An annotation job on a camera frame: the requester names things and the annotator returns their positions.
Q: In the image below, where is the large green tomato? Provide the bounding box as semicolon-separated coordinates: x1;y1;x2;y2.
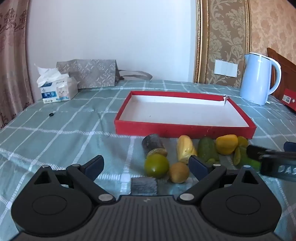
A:
144;154;170;179

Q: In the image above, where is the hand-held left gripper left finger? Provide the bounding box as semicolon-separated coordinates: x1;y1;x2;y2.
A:
34;155;116;205

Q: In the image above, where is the whole green cucumber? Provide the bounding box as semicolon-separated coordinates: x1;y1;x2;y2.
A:
197;137;220;164

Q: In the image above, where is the red labelled box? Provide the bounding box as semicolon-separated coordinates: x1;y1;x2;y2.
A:
282;88;296;112

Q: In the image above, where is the tissue pack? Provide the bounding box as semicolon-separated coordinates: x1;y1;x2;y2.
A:
35;64;78;104

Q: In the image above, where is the gold wall moulding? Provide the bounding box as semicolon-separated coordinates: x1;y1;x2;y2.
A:
194;0;252;84

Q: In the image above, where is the green checked tablecloth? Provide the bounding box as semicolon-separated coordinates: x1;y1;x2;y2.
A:
0;80;296;241

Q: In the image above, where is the yellow bell pepper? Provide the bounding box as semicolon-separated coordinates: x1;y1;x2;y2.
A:
215;134;238;155

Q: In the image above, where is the red shallow cardboard box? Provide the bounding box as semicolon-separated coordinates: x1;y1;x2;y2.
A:
114;90;257;140

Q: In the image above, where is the brown kiwi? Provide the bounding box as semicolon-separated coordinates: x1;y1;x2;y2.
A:
168;162;190;184

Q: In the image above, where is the white wall switch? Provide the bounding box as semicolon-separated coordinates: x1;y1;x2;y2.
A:
215;59;238;77

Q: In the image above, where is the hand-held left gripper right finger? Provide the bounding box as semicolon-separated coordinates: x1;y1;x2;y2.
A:
177;155;262;206

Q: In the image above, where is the yellow ribbed fruit piece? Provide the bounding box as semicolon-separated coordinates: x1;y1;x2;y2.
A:
176;135;198;164

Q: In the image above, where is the cut green cucumber half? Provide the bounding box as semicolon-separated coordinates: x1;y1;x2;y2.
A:
233;146;262;171

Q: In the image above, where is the brown wooden chair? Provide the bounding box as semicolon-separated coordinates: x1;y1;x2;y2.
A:
267;47;296;102

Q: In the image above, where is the pink patterned curtain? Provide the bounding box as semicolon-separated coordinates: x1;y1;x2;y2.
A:
0;0;35;130

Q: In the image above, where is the light blue electric kettle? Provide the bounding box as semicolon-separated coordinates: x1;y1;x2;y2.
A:
239;52;282;106

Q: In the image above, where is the grey patterned gift bag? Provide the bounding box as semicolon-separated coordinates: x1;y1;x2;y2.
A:
56;59;153;90

